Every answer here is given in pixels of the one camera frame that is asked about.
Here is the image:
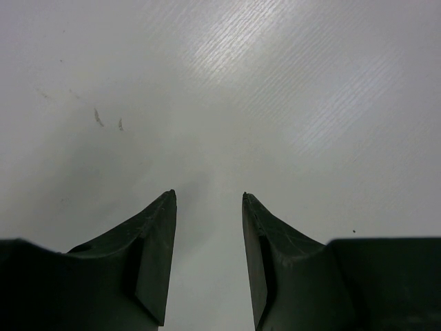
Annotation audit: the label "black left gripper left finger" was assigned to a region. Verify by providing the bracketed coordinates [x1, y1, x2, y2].
[1, 190, 177, 330]

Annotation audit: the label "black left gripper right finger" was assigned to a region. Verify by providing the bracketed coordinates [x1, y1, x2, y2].
[242, 193, 440, 330]

